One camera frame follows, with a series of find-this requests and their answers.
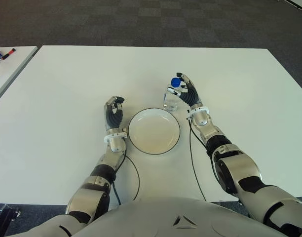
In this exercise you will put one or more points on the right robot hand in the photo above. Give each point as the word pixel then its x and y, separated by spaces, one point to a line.
pixel 193 96

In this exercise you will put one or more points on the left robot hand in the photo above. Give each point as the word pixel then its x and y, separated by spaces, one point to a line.
pixel 114 118

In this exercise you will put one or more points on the clear water bottle blue cap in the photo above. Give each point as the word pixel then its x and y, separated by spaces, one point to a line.
pixel 169 101

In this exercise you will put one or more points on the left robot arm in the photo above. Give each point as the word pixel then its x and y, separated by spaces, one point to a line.
pixel 116 145

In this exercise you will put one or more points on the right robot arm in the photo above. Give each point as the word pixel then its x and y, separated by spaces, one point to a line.
pixel 235 172

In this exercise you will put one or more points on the white plate black rim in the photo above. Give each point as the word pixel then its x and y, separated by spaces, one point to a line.
pixel 154 132

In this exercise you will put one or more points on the grey robot torso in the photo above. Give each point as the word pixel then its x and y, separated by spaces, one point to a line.
pixel 153 217

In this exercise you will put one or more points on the white side table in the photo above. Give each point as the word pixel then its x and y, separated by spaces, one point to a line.
pixel 12 66

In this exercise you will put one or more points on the red black marker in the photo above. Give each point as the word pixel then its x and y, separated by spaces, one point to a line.
pixel 8 53

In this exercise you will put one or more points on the black metal stand foot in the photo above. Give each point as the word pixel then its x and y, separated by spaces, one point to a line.
pixel 10 213

